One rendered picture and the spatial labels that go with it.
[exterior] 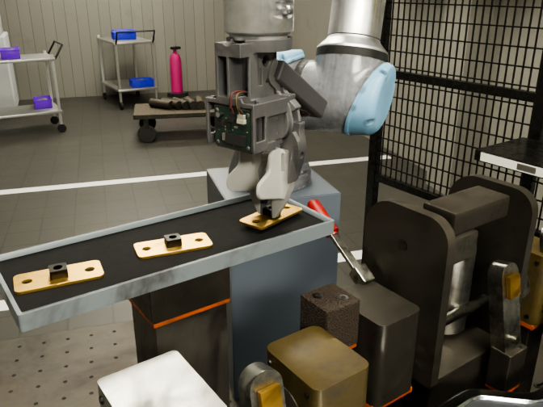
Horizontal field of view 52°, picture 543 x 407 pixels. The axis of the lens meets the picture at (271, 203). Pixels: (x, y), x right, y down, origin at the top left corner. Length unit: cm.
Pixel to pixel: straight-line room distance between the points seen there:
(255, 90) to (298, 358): 28
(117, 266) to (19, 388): 67
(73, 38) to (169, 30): 127
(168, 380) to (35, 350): 84
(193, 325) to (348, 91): 43
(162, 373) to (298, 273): 52
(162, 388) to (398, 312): 30
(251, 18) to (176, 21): 758
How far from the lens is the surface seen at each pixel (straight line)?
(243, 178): 67
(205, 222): 70
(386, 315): 67
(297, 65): 93
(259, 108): 59
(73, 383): 123
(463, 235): 70
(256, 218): 68
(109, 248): 65
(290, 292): 102
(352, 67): 89
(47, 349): 134
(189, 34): 820
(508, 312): 79
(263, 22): 59
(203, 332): 68
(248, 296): 100
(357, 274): 73
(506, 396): 72
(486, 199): 74
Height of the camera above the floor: 144
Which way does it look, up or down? 21 degrees down
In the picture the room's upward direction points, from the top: straight up
